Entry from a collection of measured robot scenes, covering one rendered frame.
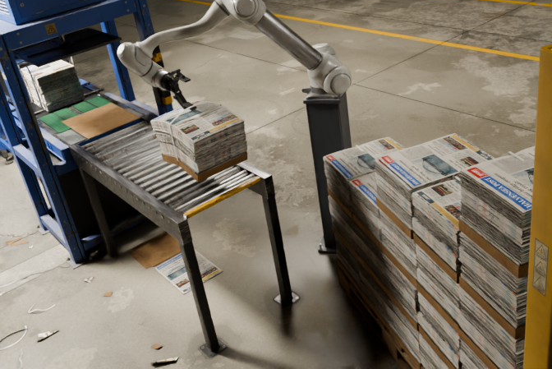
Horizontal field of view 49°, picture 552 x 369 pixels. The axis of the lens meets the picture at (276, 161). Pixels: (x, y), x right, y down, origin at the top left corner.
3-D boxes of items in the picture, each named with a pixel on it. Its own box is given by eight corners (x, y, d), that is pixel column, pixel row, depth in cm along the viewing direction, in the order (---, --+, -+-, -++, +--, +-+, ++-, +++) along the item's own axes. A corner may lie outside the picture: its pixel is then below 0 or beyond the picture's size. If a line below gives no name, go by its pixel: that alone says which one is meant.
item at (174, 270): (223, 271, 372) (223, 269, 372) (183, 294, 358) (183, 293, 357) (191, 247, 399) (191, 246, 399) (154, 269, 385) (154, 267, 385)
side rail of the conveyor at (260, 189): (276, 195, 309) (273, 174, 304) (268, 199, 306) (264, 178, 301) (152, 131, 407) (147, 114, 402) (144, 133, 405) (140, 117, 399)
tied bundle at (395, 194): (453, 181, 267) (453, 134, 256) (496, 213, 241) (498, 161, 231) (376, 206, 258) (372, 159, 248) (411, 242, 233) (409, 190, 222)
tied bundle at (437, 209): (497, 213, 241) (499, 162, 231) (549, 251, 216) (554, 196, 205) (412, 242, 233) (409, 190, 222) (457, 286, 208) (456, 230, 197)
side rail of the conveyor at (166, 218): (192, 240, 284) (186, 219, 278) (182, 245, 281) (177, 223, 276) (81, 160, 382) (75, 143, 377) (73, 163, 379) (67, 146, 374)
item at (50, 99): (85, 98, 449) (75, 64, 437) (47, 113, 434) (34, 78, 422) (66, 88, 477) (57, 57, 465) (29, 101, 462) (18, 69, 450)
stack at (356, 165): (398, 263, 354) (389, 134, 316) (540, 412, 254) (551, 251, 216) (338, 284, 345) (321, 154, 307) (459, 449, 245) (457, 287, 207)
